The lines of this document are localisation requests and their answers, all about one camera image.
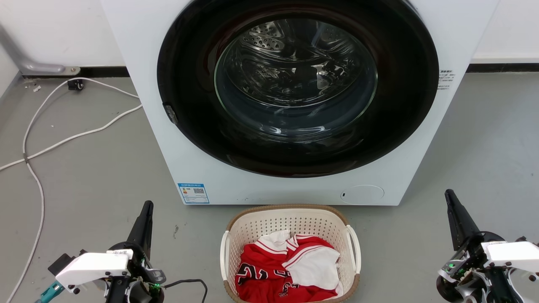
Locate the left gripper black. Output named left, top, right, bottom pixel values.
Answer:
left=104, top=201, right=167, bottom=303

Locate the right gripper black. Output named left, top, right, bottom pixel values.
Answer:
left=436, top=189, right=512, bottom=303

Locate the cream plastic laundry basket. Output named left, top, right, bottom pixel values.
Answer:
left=220, top=204, right=362, bottom=303

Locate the blue energy label sticker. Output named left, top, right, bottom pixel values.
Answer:
left=177, top=183, right=210, bottom=205

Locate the round white filter cover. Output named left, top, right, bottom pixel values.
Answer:
left=340, top=185, right=385, bottom=205

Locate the red and white jersey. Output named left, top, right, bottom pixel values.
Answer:
left=235, top=230, right=344, bottom=303

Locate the black round washer door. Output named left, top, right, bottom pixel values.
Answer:
left=157, top=0, right=440, bottom=178

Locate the small printed text label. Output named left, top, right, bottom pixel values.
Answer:
left=437, top=69, right=456, bottom=91

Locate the white front-load washing machine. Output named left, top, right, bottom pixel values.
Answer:
left=100, top=0, right=500, bottom=207

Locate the grey metal pipe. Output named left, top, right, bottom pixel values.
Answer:
left=0, top=23, right=80, bottom=76

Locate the long white power cable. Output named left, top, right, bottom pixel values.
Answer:
left=6, top=77, right=140, bottom=303

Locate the teal cable connector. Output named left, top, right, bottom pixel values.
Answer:
left=36, top=281, right=64, bottom=303

